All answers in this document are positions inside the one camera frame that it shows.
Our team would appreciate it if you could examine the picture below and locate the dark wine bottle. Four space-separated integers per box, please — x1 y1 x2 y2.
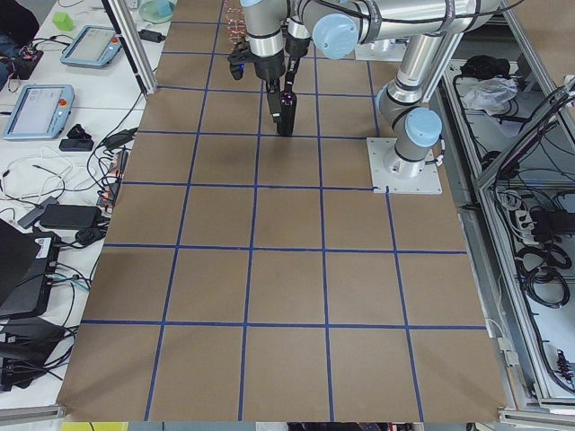
276 91 297 136

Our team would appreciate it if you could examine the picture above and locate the blue teach pendant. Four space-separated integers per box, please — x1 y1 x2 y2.
3 84 75 141
60 25 121 68

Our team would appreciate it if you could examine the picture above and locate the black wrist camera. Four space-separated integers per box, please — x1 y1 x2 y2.
227 38 252 81

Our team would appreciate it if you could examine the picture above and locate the blue teach pendant far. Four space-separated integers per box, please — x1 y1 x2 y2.
60 25 121 68

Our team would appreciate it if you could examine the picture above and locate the white crumpled cloth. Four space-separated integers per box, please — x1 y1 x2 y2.
463 77 518 116

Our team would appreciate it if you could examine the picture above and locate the black power adapter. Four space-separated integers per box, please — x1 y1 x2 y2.
138 29 165 43

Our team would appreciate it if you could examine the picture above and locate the black power brick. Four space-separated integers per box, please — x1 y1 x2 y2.
40 204 101 230

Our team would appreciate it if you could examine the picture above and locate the blue teach pendant near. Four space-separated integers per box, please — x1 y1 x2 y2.
3 84 75 141

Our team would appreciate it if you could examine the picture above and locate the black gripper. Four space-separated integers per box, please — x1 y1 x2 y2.
253 52 300 124

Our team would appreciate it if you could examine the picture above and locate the green block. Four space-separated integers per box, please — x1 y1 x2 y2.
52 12 74 31

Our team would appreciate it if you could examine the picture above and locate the brown gridded table mat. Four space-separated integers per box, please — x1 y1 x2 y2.
58 1 506 423

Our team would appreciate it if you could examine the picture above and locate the green glass plate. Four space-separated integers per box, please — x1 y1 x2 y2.
138 0 176 24

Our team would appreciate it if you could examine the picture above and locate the copper wire wine basket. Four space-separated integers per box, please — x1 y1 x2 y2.
224 0 247 48

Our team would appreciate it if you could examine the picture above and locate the blue foam block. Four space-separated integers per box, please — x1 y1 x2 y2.
155 0 173 17

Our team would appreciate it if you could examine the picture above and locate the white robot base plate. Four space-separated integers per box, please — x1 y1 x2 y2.
367 137 442 195

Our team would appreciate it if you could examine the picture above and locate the aluminium frame post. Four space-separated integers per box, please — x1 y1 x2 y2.
102 0 157 97

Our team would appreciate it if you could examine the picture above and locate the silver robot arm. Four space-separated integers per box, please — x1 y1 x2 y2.
228 1 500 136

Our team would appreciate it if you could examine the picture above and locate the black small device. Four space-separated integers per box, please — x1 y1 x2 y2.
58 123 94 152

